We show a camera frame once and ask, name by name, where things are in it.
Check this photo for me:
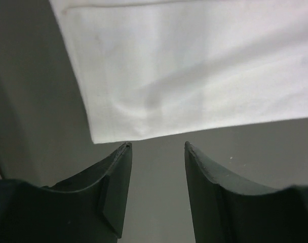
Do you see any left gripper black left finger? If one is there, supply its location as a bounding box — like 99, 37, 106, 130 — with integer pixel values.
0, 143, 132, 242

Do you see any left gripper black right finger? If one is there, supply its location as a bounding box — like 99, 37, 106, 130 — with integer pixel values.
184, 142, 308, 242

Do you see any white t shirt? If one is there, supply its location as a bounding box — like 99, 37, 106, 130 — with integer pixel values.
50, 1, 308, 144

